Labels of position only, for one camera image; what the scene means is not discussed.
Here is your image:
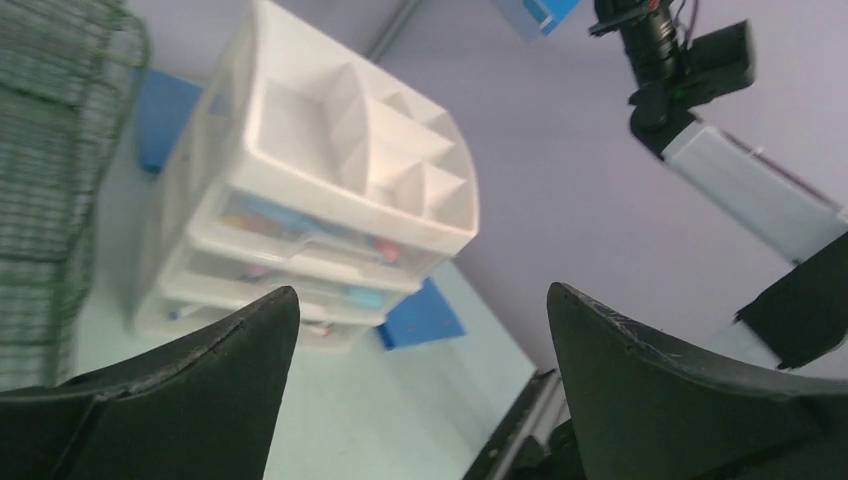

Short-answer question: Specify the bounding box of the pink highlighter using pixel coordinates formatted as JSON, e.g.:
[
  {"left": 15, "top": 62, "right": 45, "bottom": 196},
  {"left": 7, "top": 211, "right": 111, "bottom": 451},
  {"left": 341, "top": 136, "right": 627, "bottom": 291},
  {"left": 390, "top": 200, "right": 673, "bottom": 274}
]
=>
[{"left": 370, "top": 237, "right": 403, "bottom": 265}]

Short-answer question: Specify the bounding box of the black front rail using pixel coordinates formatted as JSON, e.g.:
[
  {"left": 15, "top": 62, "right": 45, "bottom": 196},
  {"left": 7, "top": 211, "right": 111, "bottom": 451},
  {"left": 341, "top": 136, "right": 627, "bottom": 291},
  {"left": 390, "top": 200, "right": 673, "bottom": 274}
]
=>
[{"left": 463, "top": 370, "right": 586, "bottom": 480}]

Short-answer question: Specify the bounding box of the blue plastic storage box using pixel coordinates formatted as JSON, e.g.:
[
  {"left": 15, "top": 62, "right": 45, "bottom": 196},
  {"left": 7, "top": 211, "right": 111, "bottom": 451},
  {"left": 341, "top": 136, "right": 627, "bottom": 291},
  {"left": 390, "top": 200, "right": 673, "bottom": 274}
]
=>
[{"left": 492, "top": 0, "right": 580, "bottom": 43}]

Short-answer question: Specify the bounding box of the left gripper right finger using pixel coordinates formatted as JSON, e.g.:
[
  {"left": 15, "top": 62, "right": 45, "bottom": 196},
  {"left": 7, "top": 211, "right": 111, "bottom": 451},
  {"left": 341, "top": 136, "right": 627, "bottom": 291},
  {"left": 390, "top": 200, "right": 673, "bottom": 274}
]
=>
[{"left": 546, "top": 282, "right": 847, "bottom": 479}]

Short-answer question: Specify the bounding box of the green wire mesh basket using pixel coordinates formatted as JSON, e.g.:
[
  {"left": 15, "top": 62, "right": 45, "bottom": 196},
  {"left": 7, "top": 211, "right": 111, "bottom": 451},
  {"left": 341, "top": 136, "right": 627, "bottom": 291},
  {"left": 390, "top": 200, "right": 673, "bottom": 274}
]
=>
[{"left": 1, "top": 1, "right": 151, "bottom": 391}]

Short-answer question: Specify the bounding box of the light blue highlighter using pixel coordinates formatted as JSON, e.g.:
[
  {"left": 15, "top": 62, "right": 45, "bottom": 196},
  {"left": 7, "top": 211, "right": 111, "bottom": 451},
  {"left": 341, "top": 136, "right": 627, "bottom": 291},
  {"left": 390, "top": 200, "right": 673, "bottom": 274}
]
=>
[{"left": 243, "top": 198, "right": 321, "bottom": 235}]

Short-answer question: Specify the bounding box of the blue folder at back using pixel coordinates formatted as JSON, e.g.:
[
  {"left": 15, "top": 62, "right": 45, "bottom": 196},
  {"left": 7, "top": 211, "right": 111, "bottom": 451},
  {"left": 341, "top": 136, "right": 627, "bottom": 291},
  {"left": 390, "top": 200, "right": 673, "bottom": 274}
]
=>
[{"left": 135, "top": 69, "right": 202, "bottom": 174}]

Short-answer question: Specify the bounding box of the blue folder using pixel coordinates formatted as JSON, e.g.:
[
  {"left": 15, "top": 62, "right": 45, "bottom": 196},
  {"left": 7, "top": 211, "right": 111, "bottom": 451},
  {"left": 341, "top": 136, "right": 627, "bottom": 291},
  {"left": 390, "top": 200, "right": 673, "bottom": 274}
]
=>
[
  {"left": 135, "top": 69, "right": 202, "bottom": 174},
  {"left": 376, "top": 278, "right": 466, "bottom": 351}
]

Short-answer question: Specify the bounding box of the blue folder at right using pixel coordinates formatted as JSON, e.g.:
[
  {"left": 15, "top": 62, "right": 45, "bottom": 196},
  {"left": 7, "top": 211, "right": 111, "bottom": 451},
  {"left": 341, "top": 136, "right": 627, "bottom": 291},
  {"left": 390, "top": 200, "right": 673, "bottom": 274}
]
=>
[{"left": 376, "top": 278, "right": 466, "bottom": 351}]

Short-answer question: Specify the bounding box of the clear blue tip highlighter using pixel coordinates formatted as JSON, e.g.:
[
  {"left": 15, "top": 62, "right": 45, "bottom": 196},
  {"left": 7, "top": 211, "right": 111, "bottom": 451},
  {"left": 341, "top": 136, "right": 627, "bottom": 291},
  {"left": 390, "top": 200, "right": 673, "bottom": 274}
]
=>
[{"left": 345, "top": 286, "right": 386, "bottom": 310}]

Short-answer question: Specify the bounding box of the white plastic drawer organizer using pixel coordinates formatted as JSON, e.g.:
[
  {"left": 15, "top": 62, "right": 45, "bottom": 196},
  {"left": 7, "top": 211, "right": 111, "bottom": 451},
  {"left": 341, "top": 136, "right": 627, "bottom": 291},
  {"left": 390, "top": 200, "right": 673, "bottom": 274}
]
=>
[{"left": 129, "top": 1, "right": 480, "bottom": 353}]

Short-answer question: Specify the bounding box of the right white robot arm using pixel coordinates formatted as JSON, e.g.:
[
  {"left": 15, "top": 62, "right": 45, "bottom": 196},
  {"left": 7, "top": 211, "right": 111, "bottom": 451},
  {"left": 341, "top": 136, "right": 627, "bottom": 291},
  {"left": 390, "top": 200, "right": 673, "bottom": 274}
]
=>
[{"left": 589, "top": 1, "right": 847, "bottom": 370}]

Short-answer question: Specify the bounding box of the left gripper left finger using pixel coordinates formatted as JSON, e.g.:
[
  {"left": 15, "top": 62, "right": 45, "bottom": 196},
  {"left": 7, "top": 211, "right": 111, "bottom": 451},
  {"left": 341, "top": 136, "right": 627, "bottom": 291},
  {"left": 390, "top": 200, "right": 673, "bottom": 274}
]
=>
[{"left": 1, "top": 287, "right": 300, "bottom": 479}]

